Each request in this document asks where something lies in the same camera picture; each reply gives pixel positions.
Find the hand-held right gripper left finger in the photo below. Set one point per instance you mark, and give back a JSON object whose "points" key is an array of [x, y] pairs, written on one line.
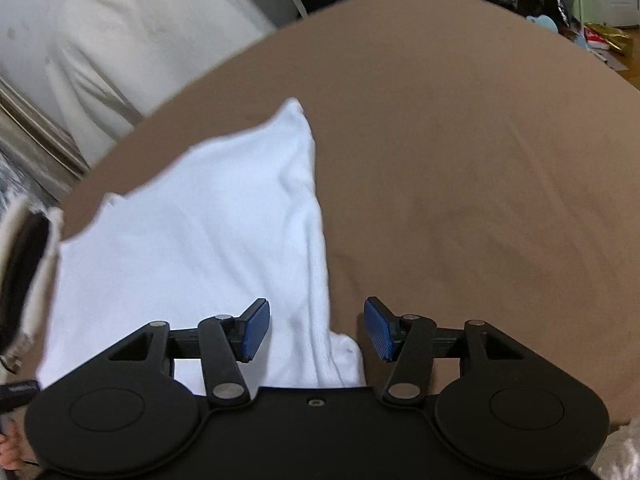
{"points": [[254, 330]]}

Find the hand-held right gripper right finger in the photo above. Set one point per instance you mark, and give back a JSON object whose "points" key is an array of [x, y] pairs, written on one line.
{"points": [[380, 327]]}

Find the white t-shirt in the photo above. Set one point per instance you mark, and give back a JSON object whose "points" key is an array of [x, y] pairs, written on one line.
{"points": [[200, 220]]}

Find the person's left hand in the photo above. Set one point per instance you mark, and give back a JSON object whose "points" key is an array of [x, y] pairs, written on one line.
{"points": [[10, 445]]}

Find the dark grey folded sweater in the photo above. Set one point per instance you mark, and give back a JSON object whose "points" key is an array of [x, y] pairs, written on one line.
{"points": [[27, 270]]}

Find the silver crinkled cover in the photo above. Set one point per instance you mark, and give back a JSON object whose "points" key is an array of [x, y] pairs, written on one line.
{"points": [[15, 185]]}

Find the beige curtain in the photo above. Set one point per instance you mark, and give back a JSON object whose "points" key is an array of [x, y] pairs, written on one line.
{"points": [[45, 135]]}

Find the light blue toy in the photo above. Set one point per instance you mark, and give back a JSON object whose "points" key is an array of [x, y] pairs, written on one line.
{"points": [[542, 22]]}

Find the yellow red packet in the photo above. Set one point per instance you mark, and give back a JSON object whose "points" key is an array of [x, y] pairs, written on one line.
{"points": [[607, 35]]}

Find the pale green bag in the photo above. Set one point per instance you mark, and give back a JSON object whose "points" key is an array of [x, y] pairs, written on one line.
{"points": [[585, 5]]}

